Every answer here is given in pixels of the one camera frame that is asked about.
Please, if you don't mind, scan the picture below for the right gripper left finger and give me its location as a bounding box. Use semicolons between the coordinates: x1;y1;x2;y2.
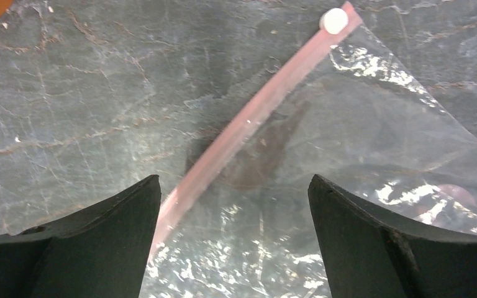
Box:
0;175;161;297

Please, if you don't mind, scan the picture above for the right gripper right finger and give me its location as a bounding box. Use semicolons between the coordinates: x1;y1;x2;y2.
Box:
308;175;477;297

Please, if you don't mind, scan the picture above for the clear zip top bag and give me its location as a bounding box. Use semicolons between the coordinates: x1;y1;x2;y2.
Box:
140;1;477;297

